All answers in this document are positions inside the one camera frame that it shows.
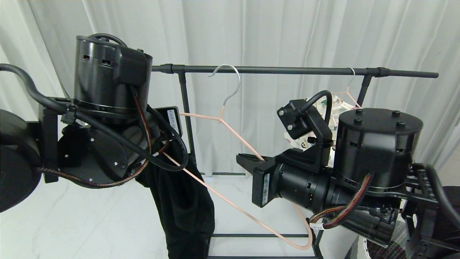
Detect cream printed shorts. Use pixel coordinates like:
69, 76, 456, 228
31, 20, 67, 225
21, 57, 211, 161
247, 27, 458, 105
284, 94, 360, 168

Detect black clothes rack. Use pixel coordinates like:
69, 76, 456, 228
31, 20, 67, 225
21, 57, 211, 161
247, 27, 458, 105
151, 64, 439, 259

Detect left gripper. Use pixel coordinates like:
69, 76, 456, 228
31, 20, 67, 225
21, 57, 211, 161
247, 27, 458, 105
142, 106, 183, 155

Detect pink clothes hanger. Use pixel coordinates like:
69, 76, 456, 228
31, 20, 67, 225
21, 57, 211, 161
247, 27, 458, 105
332, 68, 362, 108
179, 64, 314, 250

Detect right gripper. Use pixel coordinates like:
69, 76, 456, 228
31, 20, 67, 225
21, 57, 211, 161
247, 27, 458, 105
236, 154, 340, 213

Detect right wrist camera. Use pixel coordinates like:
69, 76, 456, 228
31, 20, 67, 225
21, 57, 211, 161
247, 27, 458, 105
277, 99, 333, 173

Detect white curtain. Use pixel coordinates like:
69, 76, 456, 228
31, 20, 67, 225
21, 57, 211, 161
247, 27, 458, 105
0, 0, 460, 177

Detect white laundry basket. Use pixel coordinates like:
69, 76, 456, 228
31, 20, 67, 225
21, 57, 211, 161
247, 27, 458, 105
363, 223, 410, 259

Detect black garment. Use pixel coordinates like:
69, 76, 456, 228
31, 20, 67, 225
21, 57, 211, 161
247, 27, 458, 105
136, 137, 215, 259

